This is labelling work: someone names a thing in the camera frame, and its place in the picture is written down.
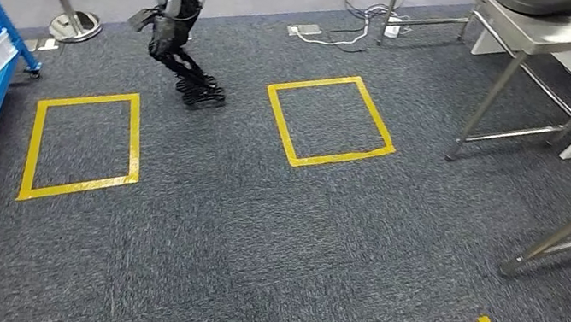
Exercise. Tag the yellow floor tape marking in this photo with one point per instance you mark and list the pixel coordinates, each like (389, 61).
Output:
(32, 154)
(281, 124)

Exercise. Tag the metal floor socket cover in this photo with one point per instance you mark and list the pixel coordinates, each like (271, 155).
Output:
(41, 45)
(304, 30)

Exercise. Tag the black humanoid robot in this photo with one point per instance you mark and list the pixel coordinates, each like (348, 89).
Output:
(167, 38)

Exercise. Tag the white power strip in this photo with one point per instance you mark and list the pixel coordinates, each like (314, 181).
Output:
(392, 28)

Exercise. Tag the black pouch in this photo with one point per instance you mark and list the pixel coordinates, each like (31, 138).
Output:
(534, 1)

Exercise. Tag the stainless steel table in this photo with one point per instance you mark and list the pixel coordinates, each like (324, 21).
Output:
(569, 33)

